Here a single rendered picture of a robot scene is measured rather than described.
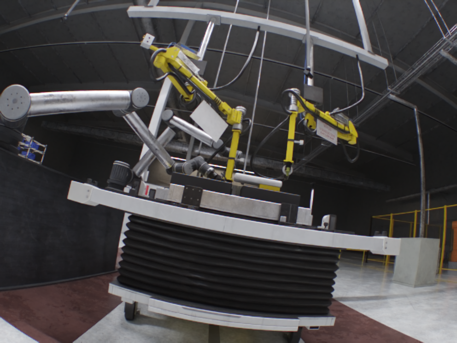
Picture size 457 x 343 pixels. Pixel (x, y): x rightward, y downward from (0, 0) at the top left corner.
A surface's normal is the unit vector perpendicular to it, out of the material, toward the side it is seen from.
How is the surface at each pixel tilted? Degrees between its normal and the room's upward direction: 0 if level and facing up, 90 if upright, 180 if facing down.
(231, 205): 90
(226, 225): 90
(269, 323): 90
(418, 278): 90
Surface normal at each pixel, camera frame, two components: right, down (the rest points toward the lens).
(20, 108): 0.82, 0.05
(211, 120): 0.59, -0.09
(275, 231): 0.06, -0.22
